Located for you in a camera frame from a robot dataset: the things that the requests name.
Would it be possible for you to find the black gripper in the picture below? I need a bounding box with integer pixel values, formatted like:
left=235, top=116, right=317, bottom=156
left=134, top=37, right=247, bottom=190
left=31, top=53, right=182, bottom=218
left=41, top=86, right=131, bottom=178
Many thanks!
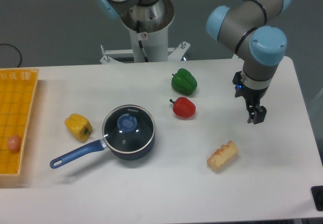
left=232, top=71, right=267, bottom=124

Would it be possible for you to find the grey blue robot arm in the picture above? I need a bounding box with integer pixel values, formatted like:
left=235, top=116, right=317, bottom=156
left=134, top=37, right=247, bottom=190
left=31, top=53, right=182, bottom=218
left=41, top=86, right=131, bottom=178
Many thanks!
left=96, top=0, right=291, bottom=124

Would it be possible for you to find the glass lid with blue knob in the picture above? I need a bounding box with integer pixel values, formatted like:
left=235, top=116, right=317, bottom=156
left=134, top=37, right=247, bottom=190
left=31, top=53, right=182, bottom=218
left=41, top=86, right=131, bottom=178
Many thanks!
left=102, top=104, right=155, bottom=153

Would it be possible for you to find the toy bread slice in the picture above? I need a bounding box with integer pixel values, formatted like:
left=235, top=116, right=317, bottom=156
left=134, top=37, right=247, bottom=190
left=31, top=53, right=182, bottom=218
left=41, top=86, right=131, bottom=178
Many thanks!
left=207, top=141, right=238, bottom=172

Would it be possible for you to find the red bell pepper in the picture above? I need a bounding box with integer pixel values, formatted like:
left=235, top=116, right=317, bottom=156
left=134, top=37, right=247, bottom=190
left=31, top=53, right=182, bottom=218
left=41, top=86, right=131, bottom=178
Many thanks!
left=169, top=97, right=196, bottom=119

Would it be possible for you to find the green bell pepper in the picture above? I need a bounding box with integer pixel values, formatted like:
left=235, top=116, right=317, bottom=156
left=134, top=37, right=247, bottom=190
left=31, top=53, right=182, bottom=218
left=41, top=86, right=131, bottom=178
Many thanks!
left=171, top=68, right=197, bottom=95

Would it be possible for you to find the black object at table edge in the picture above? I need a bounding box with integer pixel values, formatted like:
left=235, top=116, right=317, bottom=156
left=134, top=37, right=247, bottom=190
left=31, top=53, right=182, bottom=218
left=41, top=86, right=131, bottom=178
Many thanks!
left=311, top=186, right=323, bottom=211

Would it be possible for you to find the yellow bell pepper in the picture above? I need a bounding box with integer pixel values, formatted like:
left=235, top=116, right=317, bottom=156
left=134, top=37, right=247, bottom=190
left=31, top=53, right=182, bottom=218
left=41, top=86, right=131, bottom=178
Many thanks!
left=65, top=114, right=92, bottom=142

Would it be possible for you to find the yellow plastic basket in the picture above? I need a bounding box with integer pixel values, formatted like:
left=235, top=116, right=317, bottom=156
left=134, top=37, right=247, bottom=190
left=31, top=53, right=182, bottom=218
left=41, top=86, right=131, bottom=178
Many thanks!
left=1, top=68, right=39, bottom=176

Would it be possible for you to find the brown egg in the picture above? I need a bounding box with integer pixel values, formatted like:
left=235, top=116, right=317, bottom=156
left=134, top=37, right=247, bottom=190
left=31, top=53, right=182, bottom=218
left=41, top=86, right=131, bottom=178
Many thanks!
left=7, top=134, right=22, bottom=152

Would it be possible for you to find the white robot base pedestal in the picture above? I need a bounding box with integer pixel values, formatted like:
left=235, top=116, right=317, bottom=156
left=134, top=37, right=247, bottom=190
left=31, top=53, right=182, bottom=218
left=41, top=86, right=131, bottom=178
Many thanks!
left=100, top=0, right=190, bottom=64

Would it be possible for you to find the blue saucepan with handle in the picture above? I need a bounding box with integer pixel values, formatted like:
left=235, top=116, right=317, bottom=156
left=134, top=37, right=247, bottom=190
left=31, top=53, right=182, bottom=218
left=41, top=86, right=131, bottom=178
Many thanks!
left=49, top=104, right=156, bottom=169

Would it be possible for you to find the black cable on pedestal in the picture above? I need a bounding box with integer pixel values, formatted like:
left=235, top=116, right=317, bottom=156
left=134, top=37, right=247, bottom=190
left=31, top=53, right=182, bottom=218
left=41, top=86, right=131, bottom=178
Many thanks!
left=136, top=19, right=150, bottom=63

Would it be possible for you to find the black cable loop on floor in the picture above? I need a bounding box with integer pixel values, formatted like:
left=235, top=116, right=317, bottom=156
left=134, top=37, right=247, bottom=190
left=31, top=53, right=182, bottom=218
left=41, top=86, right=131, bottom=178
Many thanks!
left=0, top=43, right=22, bottom=68

